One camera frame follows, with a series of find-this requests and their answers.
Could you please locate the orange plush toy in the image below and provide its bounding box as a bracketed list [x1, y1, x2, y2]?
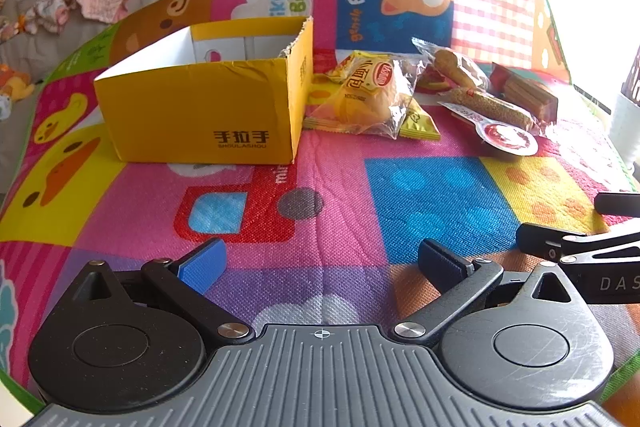
[0, 63, 37, 102]

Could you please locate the yellow snack packet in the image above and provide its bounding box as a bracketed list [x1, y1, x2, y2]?
[303, 99, 442, 142]

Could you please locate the yellow bread packet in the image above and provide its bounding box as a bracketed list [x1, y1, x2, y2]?
[312, 50, 418, 140]

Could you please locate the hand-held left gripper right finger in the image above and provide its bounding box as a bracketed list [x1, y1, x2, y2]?
[394, 239, 581, 344]

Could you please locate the clear brown bread stick packet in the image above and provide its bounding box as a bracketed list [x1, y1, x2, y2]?
[411, 37, 492, 92]

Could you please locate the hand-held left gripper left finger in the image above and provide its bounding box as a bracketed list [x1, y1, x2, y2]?
[75, 238, 253, 343]

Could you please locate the sesame stick packet red label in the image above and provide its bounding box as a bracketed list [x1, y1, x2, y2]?
[437, 87, 542, 156]

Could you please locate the pink green bun snack packet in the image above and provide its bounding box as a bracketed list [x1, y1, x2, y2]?
[417, 68, 452, 94]

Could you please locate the yellow cardboard box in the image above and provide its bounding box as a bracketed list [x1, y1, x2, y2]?
[94, 17, 315, 166]

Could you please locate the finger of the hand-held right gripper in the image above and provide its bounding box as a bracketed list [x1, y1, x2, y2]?
[596, 192, 640, 217]
[516, 222, 640, 265]

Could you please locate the colourful cartoon play mat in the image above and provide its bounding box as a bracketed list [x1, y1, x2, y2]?
[0, 0, 640, 413]

